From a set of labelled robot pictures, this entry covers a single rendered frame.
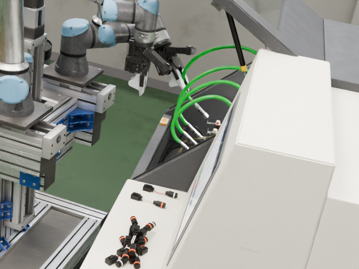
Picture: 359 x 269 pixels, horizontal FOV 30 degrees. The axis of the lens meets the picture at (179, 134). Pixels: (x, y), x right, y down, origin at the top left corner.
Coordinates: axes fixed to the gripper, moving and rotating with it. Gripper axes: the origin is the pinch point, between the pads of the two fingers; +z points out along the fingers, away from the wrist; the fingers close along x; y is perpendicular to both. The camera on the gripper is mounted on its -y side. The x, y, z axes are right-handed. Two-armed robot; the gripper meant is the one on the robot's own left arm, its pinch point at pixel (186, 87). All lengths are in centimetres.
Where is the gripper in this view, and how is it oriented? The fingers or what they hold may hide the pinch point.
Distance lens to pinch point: 260.9
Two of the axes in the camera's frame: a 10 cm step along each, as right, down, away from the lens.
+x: -4.6, 1.1, -8.8
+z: 4.0, 9.1, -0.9
